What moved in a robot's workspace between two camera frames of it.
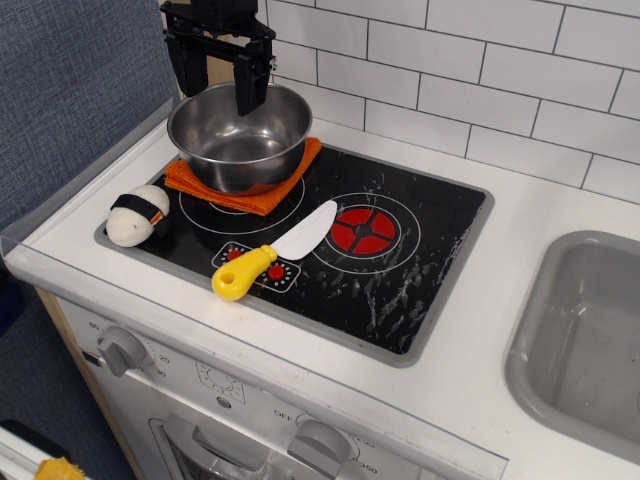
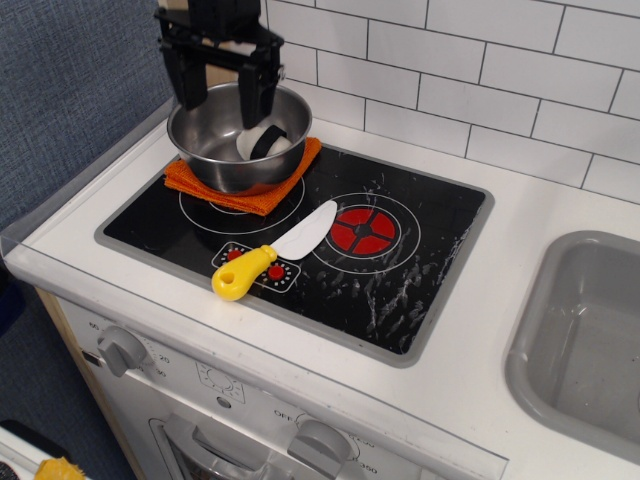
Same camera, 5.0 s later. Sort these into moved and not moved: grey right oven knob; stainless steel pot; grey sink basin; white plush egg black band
Moved: white plush egg black band
Not moved: stainless steel pot; grey right oven knob; grey sink basin
